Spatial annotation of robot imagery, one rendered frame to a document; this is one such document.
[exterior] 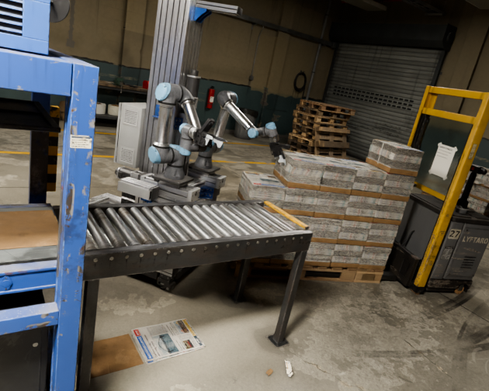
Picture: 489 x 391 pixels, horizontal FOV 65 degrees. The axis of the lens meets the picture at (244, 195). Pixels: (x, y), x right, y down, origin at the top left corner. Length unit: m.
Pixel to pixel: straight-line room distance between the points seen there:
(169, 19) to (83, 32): 6.11
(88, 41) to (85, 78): 7.74
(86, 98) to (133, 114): 1.77
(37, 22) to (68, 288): 0.88
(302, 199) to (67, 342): 2.12
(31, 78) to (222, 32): 9.05
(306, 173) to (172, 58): 1.33
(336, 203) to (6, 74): 2.65
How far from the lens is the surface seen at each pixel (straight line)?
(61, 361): 1.71
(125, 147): 3.11
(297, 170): 3.07
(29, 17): 1.43
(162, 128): 2.63
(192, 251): 1.89
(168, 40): 2.95
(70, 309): 1.57
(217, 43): 10.11
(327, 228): 3.37
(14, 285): 1.66
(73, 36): 8.96
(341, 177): 3.26
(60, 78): 1.27
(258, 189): 3.01
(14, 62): 1.26
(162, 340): 2.52
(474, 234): 4.11
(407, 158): 3.54
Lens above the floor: 1.62
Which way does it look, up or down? 17 degrees down
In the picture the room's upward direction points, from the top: 12 degrees clockwise
